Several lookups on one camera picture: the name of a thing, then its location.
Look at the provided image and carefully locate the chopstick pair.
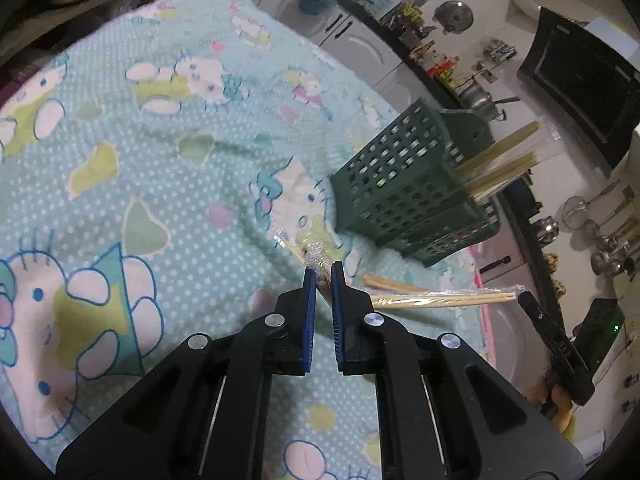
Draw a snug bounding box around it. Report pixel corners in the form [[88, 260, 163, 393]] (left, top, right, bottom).
[[456, 119, 560, 177], [372, 285, 527, 309], [469, 156, 541, 198], [274, 230, 335, 311], [362, 273, 437, 294], [465, 140, 558, 192]]

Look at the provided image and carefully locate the group of condiment bottles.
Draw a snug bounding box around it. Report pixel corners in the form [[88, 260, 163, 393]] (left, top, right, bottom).
[[399, 35, 459, 82]]

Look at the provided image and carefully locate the green plastic utensil basket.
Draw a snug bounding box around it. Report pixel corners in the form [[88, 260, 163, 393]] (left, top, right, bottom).
[[330, 97, 502, 269]]

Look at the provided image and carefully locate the steel stockpot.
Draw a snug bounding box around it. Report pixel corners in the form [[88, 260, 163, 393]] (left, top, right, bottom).
[[456, 80, 522, 122]]

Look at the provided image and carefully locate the printed cartoon blanket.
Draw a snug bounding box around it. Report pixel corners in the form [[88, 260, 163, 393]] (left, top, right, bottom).
[[0, 0, 488, 480]]

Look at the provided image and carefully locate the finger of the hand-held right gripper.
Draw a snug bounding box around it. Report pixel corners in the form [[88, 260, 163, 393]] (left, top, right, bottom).
[[516, 289, 597, 407]]

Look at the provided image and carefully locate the pile of ginger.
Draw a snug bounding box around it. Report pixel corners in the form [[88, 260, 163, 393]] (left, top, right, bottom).
[[545, 254, 567, 302]]

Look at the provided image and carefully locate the steel slotted spoon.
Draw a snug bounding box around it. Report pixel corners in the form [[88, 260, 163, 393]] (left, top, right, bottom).
[[584, 187, 636, 251]]

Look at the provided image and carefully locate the black range hood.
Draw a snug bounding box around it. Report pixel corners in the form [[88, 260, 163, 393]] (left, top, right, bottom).
[[516, 6, 640, 177]]

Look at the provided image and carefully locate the black kitchen countertop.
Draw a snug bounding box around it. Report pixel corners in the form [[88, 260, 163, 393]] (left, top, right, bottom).
[[320, 0, 581, 341]]

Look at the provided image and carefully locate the steel pot lid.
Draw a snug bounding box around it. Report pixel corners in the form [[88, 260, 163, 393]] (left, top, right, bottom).
[[433, 0, 474, 35]]

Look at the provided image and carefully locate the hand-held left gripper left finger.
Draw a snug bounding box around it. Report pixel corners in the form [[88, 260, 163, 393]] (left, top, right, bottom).
[[55, 260, 319, 480]]

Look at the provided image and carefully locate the steel ladle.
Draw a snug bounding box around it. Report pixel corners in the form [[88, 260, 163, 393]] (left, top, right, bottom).
[[595, 210, 640, 261], [590, 230, 640, 277]]

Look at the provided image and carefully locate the person's right hand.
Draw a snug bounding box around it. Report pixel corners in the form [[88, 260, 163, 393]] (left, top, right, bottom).
[[526, 376, 580, 434]]

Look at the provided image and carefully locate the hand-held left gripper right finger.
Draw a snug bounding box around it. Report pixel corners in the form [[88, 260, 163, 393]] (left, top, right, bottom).
[[330, 260, 587, 480]]

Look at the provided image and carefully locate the steel kettle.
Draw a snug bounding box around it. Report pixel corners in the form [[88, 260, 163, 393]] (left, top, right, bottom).
[[530, 215, 560, 247]]

